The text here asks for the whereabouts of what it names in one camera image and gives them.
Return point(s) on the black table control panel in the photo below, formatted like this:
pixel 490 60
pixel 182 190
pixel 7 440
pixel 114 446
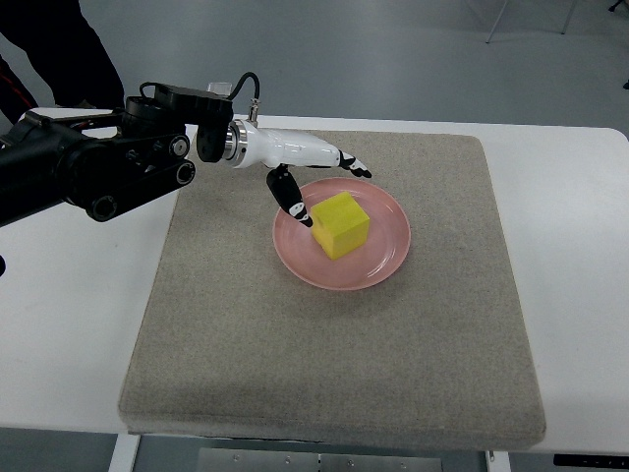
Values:
pixel 591 461

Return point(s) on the beige square mat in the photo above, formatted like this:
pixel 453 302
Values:
pixel 234 345

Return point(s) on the metal table base plate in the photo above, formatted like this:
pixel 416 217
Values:
pixel 222 459

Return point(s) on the white chair legs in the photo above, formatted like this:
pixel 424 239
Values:
pixel 531 16

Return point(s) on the upper metal floor plate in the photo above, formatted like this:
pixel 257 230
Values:
pixel 220 88

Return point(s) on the black chair caster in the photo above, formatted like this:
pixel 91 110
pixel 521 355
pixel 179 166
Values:
pixel 615 5

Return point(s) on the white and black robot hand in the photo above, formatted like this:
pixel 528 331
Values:
pixel 278 150

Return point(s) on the person in black clothes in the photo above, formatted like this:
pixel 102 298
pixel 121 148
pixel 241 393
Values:
pixel 65 51

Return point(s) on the yellow foam block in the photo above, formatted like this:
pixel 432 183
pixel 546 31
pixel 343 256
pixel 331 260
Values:
pixel 340 225

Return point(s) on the pink plate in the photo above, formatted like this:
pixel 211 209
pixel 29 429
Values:
pixel 386 248

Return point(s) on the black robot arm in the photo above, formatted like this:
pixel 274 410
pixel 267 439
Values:
pixel 109 164

